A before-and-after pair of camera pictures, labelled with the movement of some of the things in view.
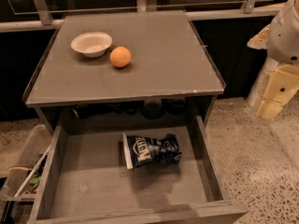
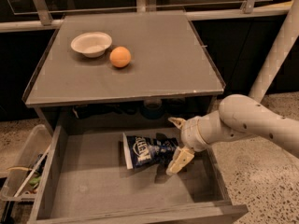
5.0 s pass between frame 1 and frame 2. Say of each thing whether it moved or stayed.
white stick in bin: stayed
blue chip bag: stayed
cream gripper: moved
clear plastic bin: stayed
